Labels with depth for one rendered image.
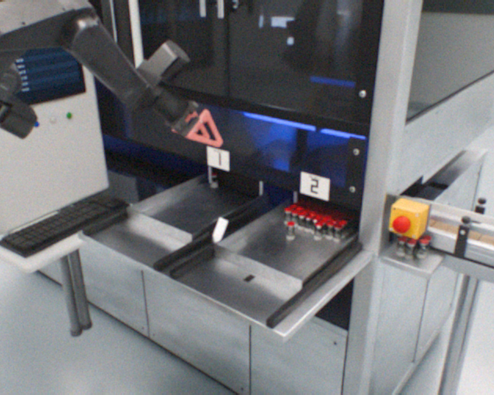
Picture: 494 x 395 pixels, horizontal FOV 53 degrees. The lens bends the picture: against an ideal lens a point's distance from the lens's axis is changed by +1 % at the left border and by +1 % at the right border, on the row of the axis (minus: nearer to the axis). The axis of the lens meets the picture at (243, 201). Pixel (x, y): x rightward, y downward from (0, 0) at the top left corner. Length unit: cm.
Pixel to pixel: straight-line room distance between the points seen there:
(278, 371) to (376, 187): 80
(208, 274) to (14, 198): 73
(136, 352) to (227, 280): 122
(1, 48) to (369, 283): 108
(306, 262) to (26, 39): 89
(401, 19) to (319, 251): 58
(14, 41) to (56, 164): 121
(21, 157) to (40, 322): 117
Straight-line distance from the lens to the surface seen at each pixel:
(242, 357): 187
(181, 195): 161
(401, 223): 121
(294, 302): 109
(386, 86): 118
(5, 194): 167
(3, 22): 55
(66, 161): 176
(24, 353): 251
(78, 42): 59
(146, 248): 133
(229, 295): 114
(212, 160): 153
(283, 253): 128
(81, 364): 236
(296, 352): 167
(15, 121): 117
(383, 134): 120
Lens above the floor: 155
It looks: 26 degrees down
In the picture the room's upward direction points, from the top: straight up
